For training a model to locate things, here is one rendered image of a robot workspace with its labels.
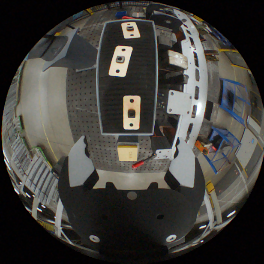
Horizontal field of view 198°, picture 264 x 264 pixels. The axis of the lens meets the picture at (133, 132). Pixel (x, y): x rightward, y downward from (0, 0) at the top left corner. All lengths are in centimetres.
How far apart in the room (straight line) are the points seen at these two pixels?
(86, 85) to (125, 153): 62
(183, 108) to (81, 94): 72
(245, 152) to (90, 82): 849
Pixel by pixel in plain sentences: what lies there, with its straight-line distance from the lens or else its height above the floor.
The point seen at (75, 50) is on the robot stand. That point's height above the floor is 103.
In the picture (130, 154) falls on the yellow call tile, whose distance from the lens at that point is 28.
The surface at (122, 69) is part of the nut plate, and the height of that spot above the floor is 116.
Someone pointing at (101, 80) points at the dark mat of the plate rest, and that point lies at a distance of 22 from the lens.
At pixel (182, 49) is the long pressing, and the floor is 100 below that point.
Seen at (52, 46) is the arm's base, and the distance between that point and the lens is 45.
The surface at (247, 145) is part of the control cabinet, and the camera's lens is 809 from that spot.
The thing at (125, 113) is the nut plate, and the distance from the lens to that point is 21.
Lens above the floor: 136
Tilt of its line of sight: 61 degrees down
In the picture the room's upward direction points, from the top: 178 degrees clockwise
